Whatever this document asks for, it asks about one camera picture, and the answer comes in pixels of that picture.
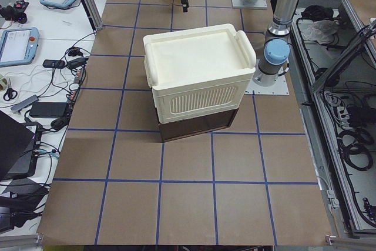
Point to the black laptop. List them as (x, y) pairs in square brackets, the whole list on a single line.
[(19, 145)]

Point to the black scissors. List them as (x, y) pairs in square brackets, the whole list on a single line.
[(10, 94)]

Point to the cream plastic storage box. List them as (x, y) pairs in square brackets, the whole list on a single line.
[(198, 72)]

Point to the black power brick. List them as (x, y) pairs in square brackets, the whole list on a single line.
[(48, 109)]

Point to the white crumpled cloth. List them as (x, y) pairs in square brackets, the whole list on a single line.
[(321, 31)]

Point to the dark wooden drawer cabinet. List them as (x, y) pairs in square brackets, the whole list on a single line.
[(195, 126)]

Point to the lower blue teach pendant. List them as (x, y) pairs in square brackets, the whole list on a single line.
[(18, 46)]

